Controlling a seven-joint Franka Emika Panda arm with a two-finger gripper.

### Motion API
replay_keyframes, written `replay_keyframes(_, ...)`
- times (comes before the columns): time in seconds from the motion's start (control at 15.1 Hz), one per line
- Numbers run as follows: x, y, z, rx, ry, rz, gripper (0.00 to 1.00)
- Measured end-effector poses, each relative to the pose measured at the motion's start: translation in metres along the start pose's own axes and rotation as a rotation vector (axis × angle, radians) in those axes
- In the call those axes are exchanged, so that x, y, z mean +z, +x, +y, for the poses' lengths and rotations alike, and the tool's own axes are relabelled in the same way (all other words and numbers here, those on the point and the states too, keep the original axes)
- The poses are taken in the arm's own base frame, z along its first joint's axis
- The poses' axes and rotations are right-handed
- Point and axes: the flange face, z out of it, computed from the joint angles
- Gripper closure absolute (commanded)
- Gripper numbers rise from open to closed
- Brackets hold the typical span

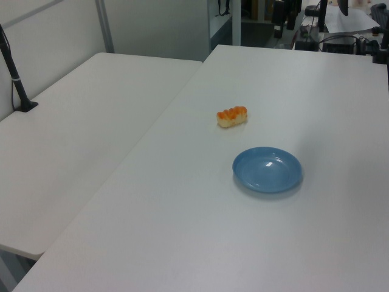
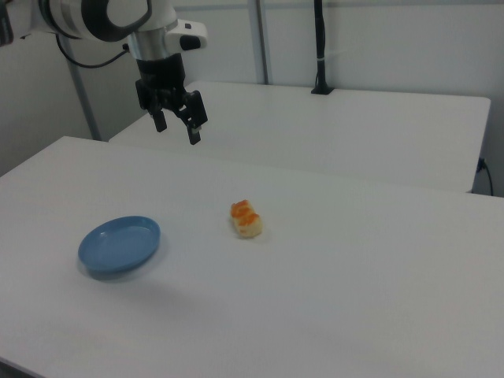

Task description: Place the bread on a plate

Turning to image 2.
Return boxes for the black camera stand pole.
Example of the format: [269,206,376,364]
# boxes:
[310,0,335,95]

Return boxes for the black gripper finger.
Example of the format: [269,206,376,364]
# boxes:
[150,108,169,133]
[175,90,209,146]

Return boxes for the black wall cable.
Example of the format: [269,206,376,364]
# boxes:
[476,156,495,197]

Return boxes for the blue round plate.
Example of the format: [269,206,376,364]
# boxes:
[77,215,162,281]

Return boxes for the grey metal partition post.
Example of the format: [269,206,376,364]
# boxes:
[66,58,102,142]
[255,0,273,85]

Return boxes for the orange glazed bread piece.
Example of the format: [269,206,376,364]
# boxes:
[229,198,264,239]

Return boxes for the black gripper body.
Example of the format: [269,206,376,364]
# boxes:
[135,54,191,116]

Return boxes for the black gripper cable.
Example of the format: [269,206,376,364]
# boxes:
[56,34,131,69]

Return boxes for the dark box device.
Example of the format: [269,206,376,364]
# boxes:
[0,0,15,47]

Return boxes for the white side table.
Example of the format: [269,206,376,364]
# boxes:
[108,80,491,194]

